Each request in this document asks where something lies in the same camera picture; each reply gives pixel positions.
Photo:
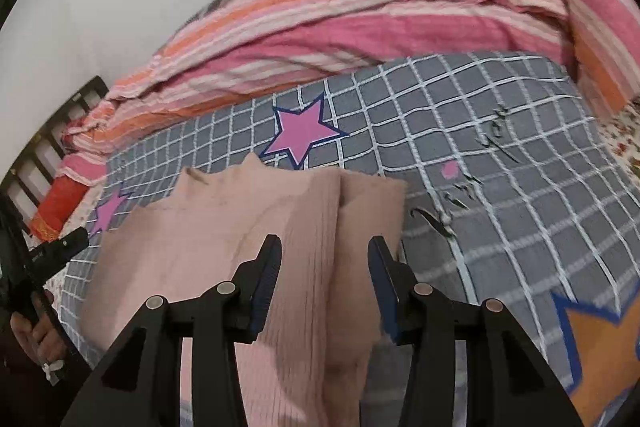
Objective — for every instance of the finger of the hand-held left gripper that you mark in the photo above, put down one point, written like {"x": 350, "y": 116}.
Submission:
{"x": 62, "y": 247}

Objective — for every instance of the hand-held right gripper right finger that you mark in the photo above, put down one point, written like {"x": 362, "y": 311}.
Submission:
{"x": 382, "y": 282}

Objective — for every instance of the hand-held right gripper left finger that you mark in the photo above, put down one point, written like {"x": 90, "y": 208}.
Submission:
{"x": 265, "y": 277}

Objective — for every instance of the pink ribbed sweater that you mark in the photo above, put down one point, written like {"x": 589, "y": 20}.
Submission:
{"x": 225, "y": 227}

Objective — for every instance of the person's left forearm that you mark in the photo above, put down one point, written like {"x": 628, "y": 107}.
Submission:
{"x": 30, "y": 399}

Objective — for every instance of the person's left hand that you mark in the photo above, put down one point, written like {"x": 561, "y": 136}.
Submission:
{"x": 22, "y": 332}

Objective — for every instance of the red pillow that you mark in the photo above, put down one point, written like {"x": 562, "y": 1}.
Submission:
{"x": 57, "y": 207}

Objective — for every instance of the dark wooden headboard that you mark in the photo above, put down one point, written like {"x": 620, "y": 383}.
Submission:
{"x": 95, "y": 87}

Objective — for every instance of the grey checked star blanket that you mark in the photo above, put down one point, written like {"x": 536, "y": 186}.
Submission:
{"x": 450, "y": 107}

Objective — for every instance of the pink orange striped quilt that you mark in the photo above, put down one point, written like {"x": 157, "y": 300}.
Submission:
{"x": 350, "y": 32}

